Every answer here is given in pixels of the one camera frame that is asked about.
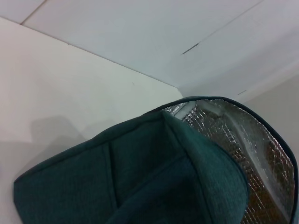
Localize dark teal insulated lunch bag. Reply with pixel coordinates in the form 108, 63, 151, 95
13, 95, 295, 224

